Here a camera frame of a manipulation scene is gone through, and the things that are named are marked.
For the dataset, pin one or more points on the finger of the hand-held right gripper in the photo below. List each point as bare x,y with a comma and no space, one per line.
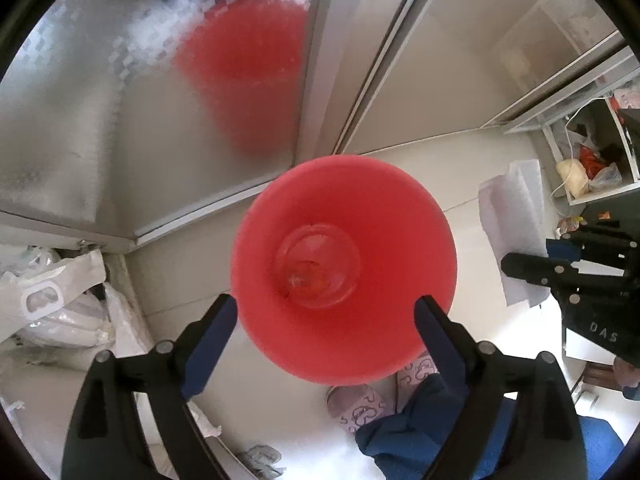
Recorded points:
530,267
565,250

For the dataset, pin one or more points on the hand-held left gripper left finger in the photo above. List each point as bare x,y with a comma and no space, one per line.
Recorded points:
212,345

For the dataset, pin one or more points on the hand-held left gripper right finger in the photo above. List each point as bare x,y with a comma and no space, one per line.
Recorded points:
442,350

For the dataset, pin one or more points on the white foam sheet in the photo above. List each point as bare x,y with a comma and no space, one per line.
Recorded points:
510,210

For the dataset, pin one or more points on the red plastic bin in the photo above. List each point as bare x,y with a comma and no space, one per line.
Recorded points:
350,200

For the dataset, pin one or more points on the person's right hand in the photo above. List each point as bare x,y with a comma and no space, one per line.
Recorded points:
629,380

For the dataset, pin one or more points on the orange bottle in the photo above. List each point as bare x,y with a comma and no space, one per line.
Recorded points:
570,225

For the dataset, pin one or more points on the clear plastic bag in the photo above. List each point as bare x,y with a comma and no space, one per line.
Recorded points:
607,177

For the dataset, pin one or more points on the red orange packet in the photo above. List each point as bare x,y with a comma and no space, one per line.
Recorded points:
590,160

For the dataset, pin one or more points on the person's blue trousers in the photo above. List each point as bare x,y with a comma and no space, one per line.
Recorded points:
400,435

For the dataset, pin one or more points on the white shelf unit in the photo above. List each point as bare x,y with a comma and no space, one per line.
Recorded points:
555,140

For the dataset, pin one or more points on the grey crumpled cloth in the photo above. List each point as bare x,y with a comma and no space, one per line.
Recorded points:
260,460

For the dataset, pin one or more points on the white plastic carrier bag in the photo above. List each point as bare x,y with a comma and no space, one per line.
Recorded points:
50,280

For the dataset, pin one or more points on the frosted glass sliding door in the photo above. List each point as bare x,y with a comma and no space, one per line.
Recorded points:
100,110
450,60

